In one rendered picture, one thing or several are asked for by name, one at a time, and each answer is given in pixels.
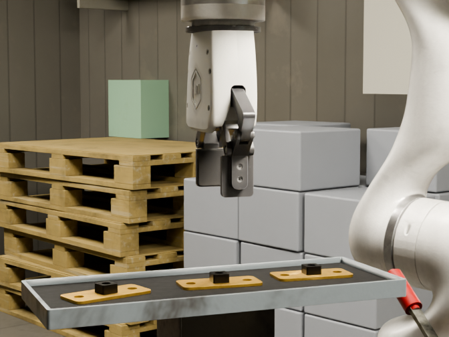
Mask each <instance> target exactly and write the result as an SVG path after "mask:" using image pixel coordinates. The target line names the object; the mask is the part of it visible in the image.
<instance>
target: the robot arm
mask: <svg viewBox="0 0 449 337"><path fill-rule="evenodd" d="M395 1H396V3H397V4H398V7H399V8H400V10H401V12H402V14H403V16H404V18H405V20H406V23H407V24H408V28H409V30H410V35H411V40H412V63H411V70H410V81H409V86H408V96H407V102H406V109H405V112H404V117H403V120H402V124H401V126H400V130H399V132H398V135H397V137H396V140H395V142H394V145H393V147H392V149H391V151H390V153H389V155H388V157H387V159H386V160H385V162H384V163H383V165H382V167H381V168H380V170H379V171H378V173H377V175H376V176H375V177H374V179H373V181H372V182H371V183H370V185H369V187H368V188H367V190H366V191H365V193H364V194H363V197H362V198H361V200H360V201H359V203H358V205H357V207H356V209H355V211H354V213H353V217H352V218H351V223H350V226H349V247H350V251H351V254H352V256H353V258H354V260H355V261H358V262H360V263H363V264H366V265H368V266H371V267H374V268H377V269H380V270H382V271H386V272H388V271H389V270H391V269H400V270H401V272H402V273H403V275H404V277H405V278H406V279H407V281H408V283H409V284H410V286H412V287H415V288H420V289H423V290H429V291H432V294H433V297H432V302H431V304H430V306H429V307H428V309H427V310H425V311H423V313H424V315H425V317H426V318H427V320H428V321H429V323H430V324H431V326H432V327H433V329H434V331H435V333H436V334H437V335H438V337H449V201H441V200H436V199H428V198H426V195H427V191H428V187H429V186H430V183H431V182H432V179H433V178H434V177H435V175H436V174H437V172H438V171H439V170H440V169H442V168H443V167H444V166H446V165H447V164H449V0H395ZM181 21H182V22H187V23H192V26H191V27H186V33H191V34H192V35H191V40H190V51H189V59H188V83H187V102H186V123H187V125H188V126H189V127H190V128H191V129H193V130H197V133H196V141H195V144H196V185H197V186H198V187H220V194H221V196H222V197H251V196H252V195H253V186H254V152H255V147H254V144H253V139H254V137H255V135H254V133H255V132H253V128H254V127H255V125H256V120H257V69H256V56H255V39H254V33H260V32H261V27H257V26H255V23H258V22H264V21H265V0H181ZM216 131H217V133H216ZM230 135H232V136H233V137H232V139H231V138H230ZM378 337H424V335H423V333H422V332H421V330H420V329H419V327H418V325H417V324H416V322H415V321H414V319H413V317H412V316H411V315H407V314H406V315H403V316H398V317H395V318H393V319H391V320H389V321H387V322H386V323H385V324H384V325H383V326H382V327H381V328H380V331H379V332H378Z"/></svg>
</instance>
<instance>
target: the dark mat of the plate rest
mask: <svg viewBox="0 0 449 337"><path fill-rule="evenodd" d="M319 265H321V268H322V269H331V268H341V269H344V270H346V271H348V272H350V273H352V274H353V277H346V278H335V279H315V280H304V281H293V282H280V281H278V280H276V279H275V278H273V277H271V276H270V273H271V272H276V271H298V270H301V265H298V266H289V267H272V268H263V269H246V270H237V271H227V273H229V277H237V276H254V277H255V278H257V279H259V280H261V281H262V282H263V284H262V285H261V286H250V287H239V288H219V289H207V290H183V289H182V288H180V287H179V286H178V285H176V281H177V280H183V279H204V278H209V273H194V274H184V275H168V276H158V277H141V278H132V279H115V280H106V281H111V282H115V283H117V284H118V286H122V285H126V284H135V285H137V286H142V287H144V288H148V289H151V293H150V294H143V295H139V296H131V297H127V298H118V299H114V300H106V301H101V302H94V303H89V304H73V303H71V302H68V301H65V300H63V299H61V298H60V295H62V294H69V293H74V292H82V291H87V290H94V289H95V283H97V282H106V281H97V282H80V283H70V284H53V285H44V286H31V288H32V289H33V290H34V291H35V292H36V293H37V294H38V296H39V297H40V298H41V299H42V300H43V301H44V302H45V303H46V304H47V305H48V306H49V307H50V308H51V309H54V308H69V307H78V306H93V305H101V304H117V303H124V302H140V301H148V300H163V299H171V298H187V297H195V296H210V295H218V294H233V293H242V292H257V291H265V290H280V289H289V288H304V287H312V286H327V285H335V284H350V283H359V282H374V281H382V280H388V279H385V278H383V277H380V276H377V275H374V274H372V273H369V272H366V271H364V270H361V269H358V268H356V267H352V266H350V265H347V264H344V263H324V264H319Z"/></svg>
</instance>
